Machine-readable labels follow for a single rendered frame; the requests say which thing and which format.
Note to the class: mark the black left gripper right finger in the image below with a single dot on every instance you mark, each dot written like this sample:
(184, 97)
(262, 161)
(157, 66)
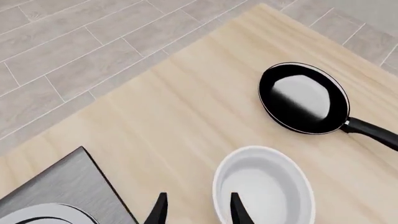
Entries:
(240, 212)

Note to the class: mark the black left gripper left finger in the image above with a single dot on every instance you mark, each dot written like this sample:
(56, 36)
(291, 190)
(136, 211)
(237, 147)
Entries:
(159, 212)

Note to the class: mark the white bowl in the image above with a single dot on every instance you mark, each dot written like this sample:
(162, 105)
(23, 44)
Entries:
(264, 184)

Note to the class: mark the black frying pan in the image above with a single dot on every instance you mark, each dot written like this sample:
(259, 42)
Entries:
(295, 93)

